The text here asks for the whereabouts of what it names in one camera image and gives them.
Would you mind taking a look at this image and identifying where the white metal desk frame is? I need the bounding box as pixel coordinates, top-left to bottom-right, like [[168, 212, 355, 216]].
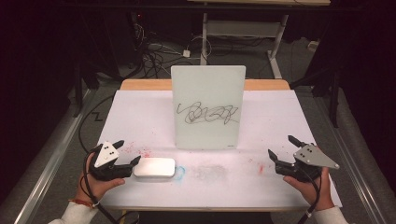
[[200, 12, 290, 79]]

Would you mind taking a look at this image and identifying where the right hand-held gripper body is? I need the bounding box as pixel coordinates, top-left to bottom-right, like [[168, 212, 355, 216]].
[[275, 144, 340, 184]]

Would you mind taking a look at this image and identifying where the person's right hand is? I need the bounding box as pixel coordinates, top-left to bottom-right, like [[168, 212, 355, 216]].
[[283, 166, 335, 212]]

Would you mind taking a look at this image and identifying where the red bracelet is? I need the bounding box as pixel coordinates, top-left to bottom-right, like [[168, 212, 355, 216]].
[[68, 199, 94, 209]]

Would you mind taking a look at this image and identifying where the white paper sheet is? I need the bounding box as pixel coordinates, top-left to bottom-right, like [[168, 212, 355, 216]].
[[92, 89, 343, 209]]

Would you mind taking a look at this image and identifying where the tangle of cables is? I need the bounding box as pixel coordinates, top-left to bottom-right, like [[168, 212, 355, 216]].
[[132, 22, 194, 79]]

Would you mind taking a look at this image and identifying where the hand-held gripper cable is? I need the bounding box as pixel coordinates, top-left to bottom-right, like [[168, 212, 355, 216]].
[[81, 148, 120, 224], [297, 166, 323, 224]]

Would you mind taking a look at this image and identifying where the aluminium floor rail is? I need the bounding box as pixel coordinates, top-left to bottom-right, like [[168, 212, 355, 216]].
[[314, 92, 389, 224], [13, 89, 96, 224]]

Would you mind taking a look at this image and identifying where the white standing whiteboard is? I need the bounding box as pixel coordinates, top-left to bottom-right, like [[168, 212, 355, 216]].
[[170, 64, 247, 150]]

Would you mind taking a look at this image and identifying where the white whiteboard eraser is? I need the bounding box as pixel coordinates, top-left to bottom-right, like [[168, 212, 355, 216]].
[[133, 157, 177, 179]]

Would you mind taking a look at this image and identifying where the black floor cable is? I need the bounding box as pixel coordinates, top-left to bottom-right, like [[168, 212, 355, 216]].
[[78, 94, 116, 154]]

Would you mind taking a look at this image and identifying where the right hand-held gripper cable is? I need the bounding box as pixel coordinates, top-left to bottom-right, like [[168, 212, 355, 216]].
[[297, 166, 323, 224]]

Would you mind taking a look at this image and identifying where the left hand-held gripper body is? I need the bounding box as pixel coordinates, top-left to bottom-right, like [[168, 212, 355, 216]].
[[88, 142, 134, 182]]

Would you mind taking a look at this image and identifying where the left hand-held gripper cable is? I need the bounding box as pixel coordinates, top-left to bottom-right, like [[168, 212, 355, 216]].
[[81, 148, 120, 224]]

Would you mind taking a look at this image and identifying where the wooden table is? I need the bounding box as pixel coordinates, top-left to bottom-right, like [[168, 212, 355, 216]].
[[99, 78, 312, 213]]

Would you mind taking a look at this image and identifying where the person's left hand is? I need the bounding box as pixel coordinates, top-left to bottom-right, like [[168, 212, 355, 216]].
[[75, 152, 126, 204]]

